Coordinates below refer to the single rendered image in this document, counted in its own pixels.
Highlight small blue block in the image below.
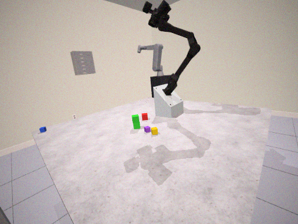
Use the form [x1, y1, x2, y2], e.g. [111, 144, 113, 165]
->
[39, 127, 47, 133]

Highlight purple block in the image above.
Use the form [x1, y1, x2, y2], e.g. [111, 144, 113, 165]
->
[144, 126, 151, 133]

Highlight red block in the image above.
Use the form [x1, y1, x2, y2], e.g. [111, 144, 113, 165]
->
[142, 113, 148, 120]

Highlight small yellow block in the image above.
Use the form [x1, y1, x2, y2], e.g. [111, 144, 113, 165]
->
[151, 127, 158, 135]

